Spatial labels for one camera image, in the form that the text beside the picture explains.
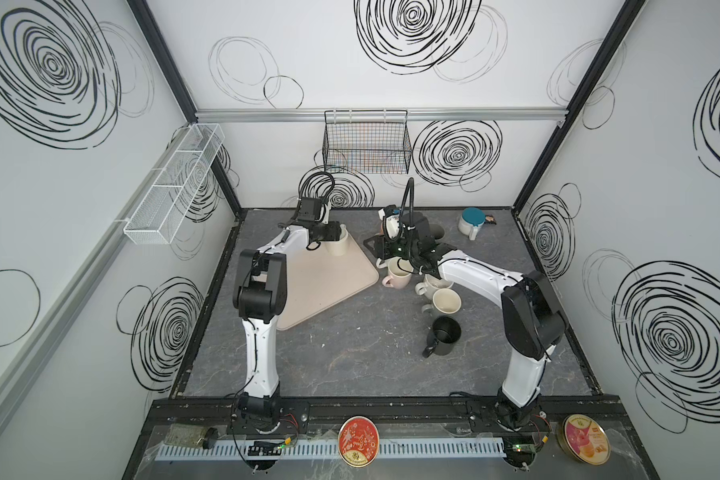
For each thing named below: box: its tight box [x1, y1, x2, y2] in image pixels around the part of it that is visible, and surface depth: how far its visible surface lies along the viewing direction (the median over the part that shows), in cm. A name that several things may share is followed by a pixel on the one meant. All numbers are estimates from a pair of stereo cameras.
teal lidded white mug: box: [458, 207, 486, 241], surface depth 111 cm
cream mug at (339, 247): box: [325, 224, 349, 256], surface depth 106 cm
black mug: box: [422, 315, 462, 358], surface depth 83 cm
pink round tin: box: [556, 414, 611, 466], surface depth 69 cm
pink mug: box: [382, 273, 412, 289], surface depth 95 cm
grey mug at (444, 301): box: [421, 288, 462, 315], surface depth 87 cm
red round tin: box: [338, 415, 380, 468], surface depth 69 cm
